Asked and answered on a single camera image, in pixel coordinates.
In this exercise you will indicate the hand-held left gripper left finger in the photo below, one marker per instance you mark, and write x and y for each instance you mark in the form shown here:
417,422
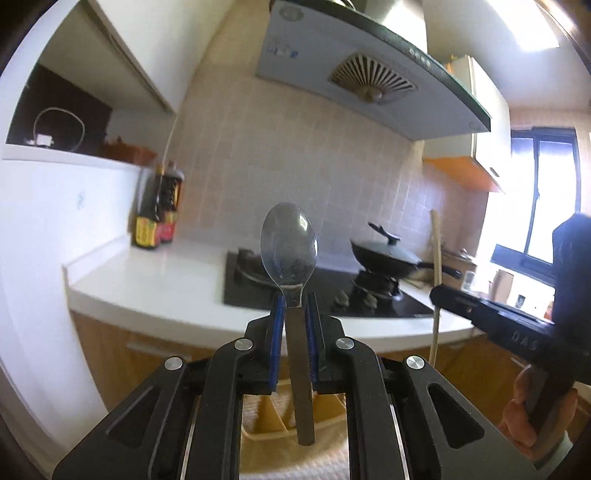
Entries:
277,341

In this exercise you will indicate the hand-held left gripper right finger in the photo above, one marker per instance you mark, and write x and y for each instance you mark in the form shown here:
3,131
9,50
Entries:
314,341

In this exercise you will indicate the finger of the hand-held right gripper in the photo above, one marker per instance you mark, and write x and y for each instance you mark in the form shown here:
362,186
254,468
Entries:
461,309

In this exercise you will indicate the wooden chopstick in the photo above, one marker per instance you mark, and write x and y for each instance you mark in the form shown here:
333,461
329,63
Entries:
435,249

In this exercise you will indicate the metal spoon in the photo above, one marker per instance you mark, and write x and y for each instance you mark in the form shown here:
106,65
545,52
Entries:
288,249

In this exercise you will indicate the yellow utensil tray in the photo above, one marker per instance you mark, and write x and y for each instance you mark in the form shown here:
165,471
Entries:
286,443

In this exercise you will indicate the person's right hand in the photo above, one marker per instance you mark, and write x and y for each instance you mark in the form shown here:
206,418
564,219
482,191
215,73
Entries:
516,424

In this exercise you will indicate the small cardboard box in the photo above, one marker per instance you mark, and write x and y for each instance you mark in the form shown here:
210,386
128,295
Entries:
502,285

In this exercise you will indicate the black gas stove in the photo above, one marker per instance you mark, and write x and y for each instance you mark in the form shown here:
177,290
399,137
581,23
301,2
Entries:
332,288

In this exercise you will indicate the black wok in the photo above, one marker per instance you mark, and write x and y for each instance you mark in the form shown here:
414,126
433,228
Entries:
392,267

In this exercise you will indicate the black wok lid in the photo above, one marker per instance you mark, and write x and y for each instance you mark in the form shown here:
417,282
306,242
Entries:
392,251

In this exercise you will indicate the dark framed window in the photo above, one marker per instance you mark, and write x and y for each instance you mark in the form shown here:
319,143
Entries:
554,184

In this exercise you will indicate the wooden base cabinet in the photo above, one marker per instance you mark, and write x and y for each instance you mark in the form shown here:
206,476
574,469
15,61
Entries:
138,341

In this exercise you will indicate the small soy sauce bottle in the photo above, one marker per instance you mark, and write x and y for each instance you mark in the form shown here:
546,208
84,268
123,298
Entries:
170,203

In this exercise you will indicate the large soy sauce bottle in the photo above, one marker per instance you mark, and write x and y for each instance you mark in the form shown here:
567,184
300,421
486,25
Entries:
147,221

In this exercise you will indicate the reddish brown bag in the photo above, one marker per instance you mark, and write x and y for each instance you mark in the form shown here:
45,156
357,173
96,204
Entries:
131,151

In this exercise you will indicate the ceiling light panel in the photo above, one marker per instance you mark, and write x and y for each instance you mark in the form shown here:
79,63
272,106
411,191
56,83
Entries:
531,25

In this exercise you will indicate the range hood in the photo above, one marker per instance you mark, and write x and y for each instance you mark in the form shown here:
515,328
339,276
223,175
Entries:
323,60

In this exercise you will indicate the orange trimmed wall cabinet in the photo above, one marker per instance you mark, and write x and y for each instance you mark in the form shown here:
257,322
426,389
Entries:
485,124

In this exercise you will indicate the white wall cabinet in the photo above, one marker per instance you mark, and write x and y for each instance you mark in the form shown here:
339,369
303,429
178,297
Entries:
152,37

